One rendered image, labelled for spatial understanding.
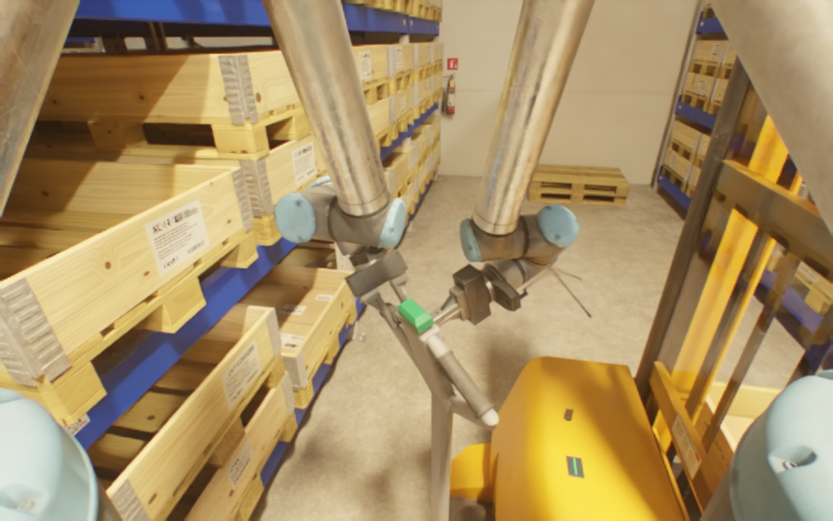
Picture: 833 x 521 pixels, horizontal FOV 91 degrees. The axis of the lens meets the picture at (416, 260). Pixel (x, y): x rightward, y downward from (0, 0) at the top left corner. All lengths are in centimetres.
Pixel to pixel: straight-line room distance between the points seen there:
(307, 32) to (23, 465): 44
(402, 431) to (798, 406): 225
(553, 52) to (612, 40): 586
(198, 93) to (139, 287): 73
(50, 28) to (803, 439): 55
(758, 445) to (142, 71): 178
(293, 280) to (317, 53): 234
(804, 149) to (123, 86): 180
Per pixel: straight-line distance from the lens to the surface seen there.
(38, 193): 217
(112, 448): 172
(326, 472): 235
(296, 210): 77
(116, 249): 117
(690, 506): 173
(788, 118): 48
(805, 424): 28
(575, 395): 147
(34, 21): 45
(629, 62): 653
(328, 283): 270
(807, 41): 48
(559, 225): 87
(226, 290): 160
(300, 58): 55
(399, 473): 230
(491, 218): 77
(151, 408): 179
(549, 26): 60
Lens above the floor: 189
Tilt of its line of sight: 28 degrees down
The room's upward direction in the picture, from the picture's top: 1 degrees counter-clockwise
